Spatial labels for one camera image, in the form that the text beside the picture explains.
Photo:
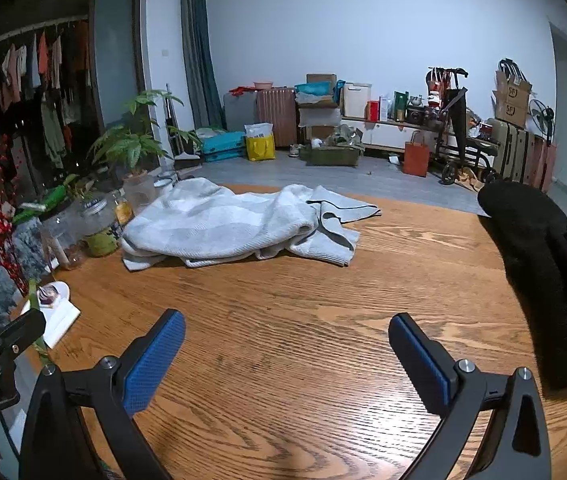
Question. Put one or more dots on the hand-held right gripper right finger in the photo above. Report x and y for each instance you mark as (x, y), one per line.
(421, 360)

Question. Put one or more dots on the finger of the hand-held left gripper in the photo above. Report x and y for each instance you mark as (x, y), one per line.
(18, 332)

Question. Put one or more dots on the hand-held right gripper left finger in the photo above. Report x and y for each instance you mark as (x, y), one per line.
(156, 360)

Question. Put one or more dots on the light grey knit sweater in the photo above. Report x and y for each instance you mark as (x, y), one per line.
(213, 225)

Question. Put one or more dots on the row of hanging clothes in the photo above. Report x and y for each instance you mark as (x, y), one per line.
(43, 90)

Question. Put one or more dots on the long green leaf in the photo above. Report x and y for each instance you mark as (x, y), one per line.
(33, 300)

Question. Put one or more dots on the white folded napkin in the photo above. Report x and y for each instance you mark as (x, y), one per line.
(60, 322)

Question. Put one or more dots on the purple onion half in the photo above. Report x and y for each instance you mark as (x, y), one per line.
(48, 296)

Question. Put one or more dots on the clear glass jar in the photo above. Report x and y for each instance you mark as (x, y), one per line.
(63, 242)

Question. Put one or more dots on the glass jar with green contents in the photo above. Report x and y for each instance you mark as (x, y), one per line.
(100, 240)

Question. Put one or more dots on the small yellow bottle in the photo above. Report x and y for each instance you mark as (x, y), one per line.
(123, 210)

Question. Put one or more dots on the black fluffy cloth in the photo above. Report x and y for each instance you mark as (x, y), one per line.
(538, 260)

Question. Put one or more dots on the orange paper bag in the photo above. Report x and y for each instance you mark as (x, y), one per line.
(416, 160)

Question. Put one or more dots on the broom with dustpan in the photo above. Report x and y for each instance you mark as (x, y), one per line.
(183, 157)

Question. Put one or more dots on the teal storage bag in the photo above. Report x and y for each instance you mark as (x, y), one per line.
(223, 141)
(223, 156)

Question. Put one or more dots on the green potted plant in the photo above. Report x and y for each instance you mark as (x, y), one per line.
(131, 145)

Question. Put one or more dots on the olive green crate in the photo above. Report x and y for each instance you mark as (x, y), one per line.
(331, 156)

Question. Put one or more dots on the white low cabinet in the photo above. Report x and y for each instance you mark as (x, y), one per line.
(388, 135)

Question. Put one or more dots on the olive suitcase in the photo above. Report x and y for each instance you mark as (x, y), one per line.
(508, 150)

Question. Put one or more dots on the dusty pink suitcase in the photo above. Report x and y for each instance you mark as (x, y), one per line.
(543, 162)

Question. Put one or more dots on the yellow shopping bag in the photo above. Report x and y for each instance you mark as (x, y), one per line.
(261, 147)

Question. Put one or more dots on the pair of shoes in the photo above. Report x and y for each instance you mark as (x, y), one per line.
(297, 150)

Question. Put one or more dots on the red box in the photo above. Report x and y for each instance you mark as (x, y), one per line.
(373, 110)

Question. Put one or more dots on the green box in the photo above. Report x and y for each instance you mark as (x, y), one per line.
(401, 106)

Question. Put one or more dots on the grey suitcase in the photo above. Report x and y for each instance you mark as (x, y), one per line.
(239, 112)

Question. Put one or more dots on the stack of cardboard boxes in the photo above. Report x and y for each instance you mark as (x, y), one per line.
(318, 115)

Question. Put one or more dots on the white storage box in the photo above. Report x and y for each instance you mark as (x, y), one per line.
(357, 101)

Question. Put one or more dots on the pink ribbed suitcase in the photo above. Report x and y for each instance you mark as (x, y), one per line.
(277, 115)

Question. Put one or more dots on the printed cardboard boxes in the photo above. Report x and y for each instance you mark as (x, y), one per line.
(511, 100)

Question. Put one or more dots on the black standing fan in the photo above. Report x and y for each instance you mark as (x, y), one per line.
(542, 112)

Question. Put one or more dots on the frosted glass wardrobe door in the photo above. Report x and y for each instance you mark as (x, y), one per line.
(116, 50)

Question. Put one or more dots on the pink plastic basin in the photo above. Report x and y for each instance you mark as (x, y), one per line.
(263, 85)

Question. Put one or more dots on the grey-green curtain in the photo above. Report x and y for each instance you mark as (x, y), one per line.
(198, 50)

